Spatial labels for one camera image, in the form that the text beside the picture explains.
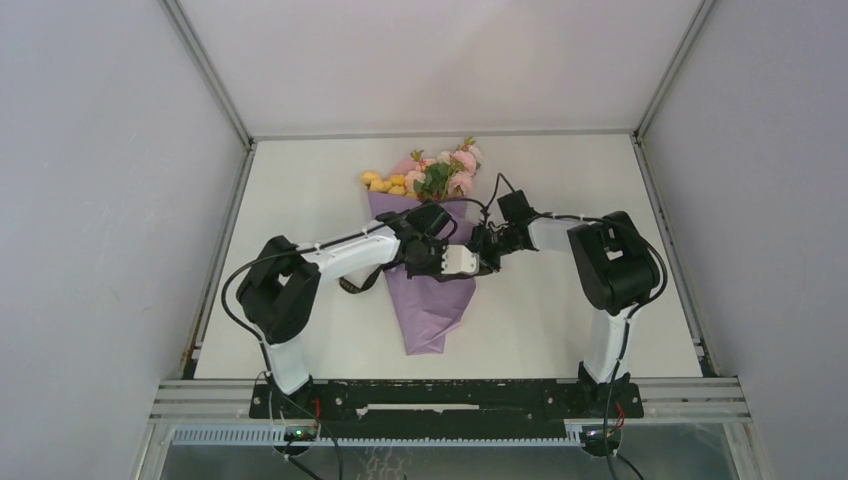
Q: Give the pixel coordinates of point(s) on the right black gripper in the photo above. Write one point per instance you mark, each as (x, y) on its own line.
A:
(488, 262)

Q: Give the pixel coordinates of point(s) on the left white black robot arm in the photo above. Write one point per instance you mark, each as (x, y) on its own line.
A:
(277, 290)

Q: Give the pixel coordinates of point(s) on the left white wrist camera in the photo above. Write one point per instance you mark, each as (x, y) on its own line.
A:
(459, 260)

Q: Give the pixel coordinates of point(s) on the white slotted cable duct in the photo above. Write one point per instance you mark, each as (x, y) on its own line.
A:
(572, 435)

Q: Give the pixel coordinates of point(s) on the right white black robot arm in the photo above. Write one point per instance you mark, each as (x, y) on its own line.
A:
(620, 272)

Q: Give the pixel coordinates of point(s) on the purple pink wrapping paper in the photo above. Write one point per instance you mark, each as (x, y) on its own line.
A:
(426, 309)

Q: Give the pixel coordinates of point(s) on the aluminium frame rail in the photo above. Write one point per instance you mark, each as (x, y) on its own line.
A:
(663, 400)

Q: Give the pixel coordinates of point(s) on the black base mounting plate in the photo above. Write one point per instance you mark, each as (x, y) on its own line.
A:
(570, 401)

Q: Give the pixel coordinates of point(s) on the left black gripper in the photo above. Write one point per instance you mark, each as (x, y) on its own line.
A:
(440, 246)

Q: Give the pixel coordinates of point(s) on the fake flower bouquet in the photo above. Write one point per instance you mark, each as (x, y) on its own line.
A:
(448, 175)

